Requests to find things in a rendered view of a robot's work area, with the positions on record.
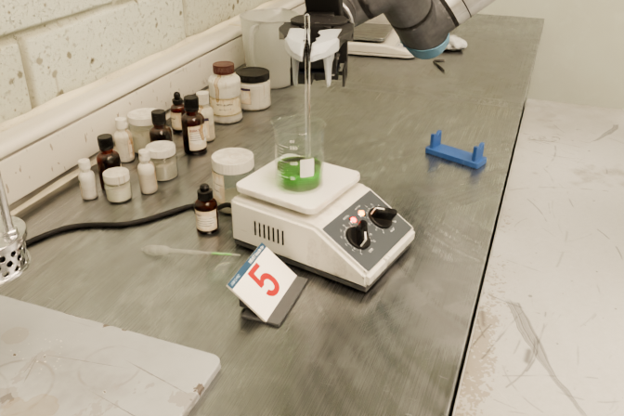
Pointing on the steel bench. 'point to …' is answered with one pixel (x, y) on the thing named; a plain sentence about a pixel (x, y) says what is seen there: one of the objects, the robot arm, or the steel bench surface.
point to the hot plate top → (263, 185)
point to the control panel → (385, 240)
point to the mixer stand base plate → (93, 368)
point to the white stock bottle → (225, 93)
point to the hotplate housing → (308, 238)
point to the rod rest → (456, 152)
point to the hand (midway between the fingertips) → (307, 49)
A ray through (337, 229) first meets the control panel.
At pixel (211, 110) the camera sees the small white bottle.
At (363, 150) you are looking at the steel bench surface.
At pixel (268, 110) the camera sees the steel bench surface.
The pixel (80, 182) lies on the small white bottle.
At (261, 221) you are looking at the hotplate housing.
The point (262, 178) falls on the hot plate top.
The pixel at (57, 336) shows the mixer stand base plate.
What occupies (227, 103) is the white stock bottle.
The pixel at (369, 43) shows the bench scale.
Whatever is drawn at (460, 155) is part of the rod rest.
